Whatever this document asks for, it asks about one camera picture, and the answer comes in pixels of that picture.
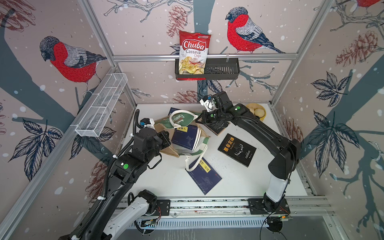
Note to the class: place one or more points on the black wire basket shelf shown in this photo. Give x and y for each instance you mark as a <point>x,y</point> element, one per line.
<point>216,69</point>

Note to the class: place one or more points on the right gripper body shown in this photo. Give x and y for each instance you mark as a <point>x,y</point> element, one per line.
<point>211,117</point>

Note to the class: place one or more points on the jute and green canvas bag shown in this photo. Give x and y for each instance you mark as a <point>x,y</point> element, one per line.
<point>183,118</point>

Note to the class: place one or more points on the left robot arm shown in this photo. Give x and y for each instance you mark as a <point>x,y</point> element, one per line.
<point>121,174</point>

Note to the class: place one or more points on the white wire mesh shelf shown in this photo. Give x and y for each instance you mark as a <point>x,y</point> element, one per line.
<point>97,115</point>

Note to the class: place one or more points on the blue book with barcode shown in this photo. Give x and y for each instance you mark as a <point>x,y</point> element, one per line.
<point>172,110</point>

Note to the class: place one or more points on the brown and black book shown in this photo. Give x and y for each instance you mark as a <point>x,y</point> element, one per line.
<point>217,127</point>

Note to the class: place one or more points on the yellow bowl with buns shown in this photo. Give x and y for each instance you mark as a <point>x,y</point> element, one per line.
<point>258,110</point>

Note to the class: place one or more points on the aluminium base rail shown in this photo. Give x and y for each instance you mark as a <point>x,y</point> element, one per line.
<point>233,212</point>

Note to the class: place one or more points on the black book with gold title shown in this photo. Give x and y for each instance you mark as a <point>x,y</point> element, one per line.
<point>237,150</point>

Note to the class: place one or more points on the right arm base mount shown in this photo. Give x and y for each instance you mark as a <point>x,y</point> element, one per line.
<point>260,206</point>

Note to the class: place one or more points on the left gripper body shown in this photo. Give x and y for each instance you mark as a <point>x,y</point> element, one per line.
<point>165,142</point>

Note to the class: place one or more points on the circuit board with wires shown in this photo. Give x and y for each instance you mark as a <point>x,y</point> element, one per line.
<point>147,224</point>

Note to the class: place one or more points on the red Chuba cassava chips bag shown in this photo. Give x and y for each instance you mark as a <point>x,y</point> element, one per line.
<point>194,48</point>

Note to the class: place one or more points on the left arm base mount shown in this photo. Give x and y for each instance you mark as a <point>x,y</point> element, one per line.
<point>162,208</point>

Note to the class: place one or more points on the blue book yellow label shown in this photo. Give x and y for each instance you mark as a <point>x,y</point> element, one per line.
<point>186,137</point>
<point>205,176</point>

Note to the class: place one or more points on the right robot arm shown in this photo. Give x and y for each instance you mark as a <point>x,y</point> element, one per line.
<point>286,152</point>

